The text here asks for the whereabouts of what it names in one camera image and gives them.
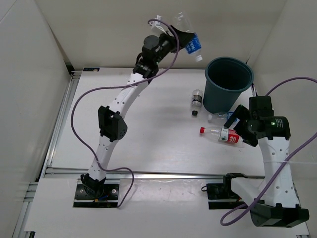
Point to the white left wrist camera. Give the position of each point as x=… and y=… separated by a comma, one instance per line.
x=156, y=27

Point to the clear bottle light blue label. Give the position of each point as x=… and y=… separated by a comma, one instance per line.
x=219, y=118

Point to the dark teal plastic bin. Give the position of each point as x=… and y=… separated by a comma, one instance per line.
x=226, y=79

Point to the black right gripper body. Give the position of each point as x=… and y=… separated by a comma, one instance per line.
x=244, y=126

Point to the black label plastic bottle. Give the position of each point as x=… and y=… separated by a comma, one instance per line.
x=196, y=102

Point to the blue label plastic bottle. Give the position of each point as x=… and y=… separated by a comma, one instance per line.
x=182, y=23

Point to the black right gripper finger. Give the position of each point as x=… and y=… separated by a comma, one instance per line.
x=241, y=113
x=249, y=138

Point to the red label plastic bottle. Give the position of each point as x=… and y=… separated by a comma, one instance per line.
x=222, y=136

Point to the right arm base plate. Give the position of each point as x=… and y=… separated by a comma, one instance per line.
x=220, y=196

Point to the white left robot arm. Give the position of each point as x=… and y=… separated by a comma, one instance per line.
x=111, y=117

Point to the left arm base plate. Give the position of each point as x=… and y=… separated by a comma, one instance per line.
x=105, y=197

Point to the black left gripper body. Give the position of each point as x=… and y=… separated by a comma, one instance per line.
x=167, y=44

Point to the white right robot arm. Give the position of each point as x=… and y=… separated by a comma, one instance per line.
x=277, y=205

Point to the blue sticker on table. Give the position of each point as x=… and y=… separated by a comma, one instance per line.
x=91, y=69

